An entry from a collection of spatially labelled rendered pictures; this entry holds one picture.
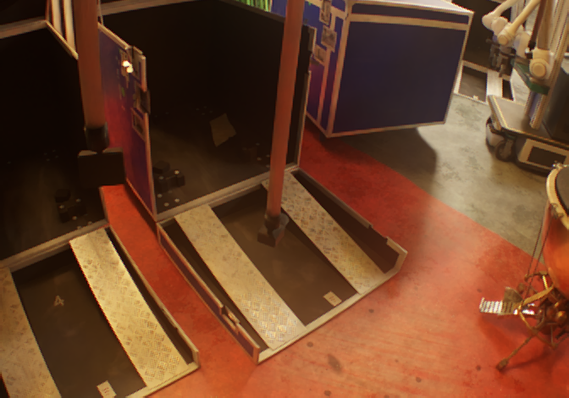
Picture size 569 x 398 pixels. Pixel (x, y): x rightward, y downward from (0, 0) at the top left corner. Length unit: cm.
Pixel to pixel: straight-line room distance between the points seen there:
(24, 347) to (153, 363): 54
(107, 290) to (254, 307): 63
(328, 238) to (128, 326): 105
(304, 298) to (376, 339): 37
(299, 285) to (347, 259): 27
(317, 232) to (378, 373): 78
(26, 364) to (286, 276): 123
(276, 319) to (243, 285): 21
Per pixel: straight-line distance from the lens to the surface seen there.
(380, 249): 215
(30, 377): 176
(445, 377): 185
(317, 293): 193
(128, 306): 179
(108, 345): 178
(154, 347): 171
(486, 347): 203
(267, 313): 180
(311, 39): 210
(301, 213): 215
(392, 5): 258
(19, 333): 184
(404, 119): 301
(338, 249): 208
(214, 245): 194
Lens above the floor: 149
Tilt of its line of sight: 35 degrees down
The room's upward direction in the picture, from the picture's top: 8 degrees clockwise
